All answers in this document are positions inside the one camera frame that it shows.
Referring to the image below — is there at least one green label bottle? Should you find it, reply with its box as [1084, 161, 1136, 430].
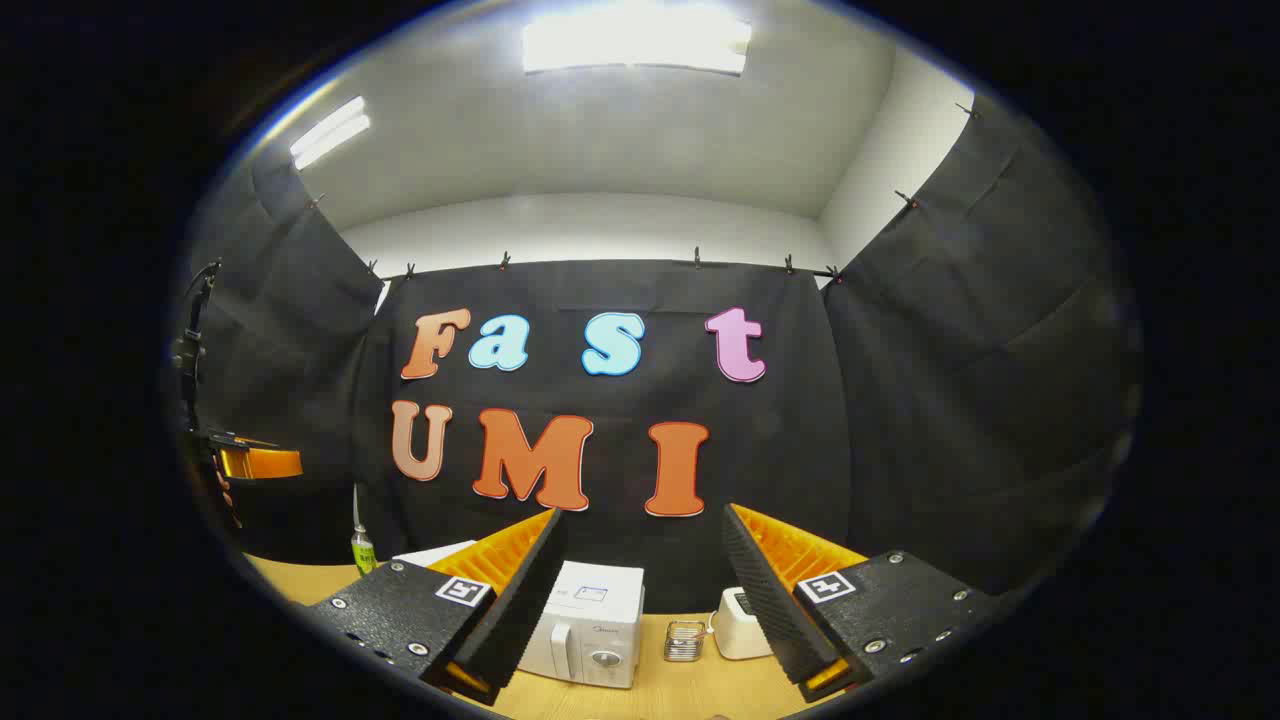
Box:
[350, 487, 379, 578]

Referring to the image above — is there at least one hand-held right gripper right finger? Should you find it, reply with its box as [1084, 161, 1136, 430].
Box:
[722, 503, 1001, 703]

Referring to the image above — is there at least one white toaster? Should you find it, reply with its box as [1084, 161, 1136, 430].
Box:
[712, 586, 776, 661]

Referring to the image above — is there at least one white microwave oven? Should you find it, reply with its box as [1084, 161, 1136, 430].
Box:
[393, 540, 646, 691]

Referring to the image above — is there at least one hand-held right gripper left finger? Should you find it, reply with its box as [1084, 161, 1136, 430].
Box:
[300, 508, 569, 707]

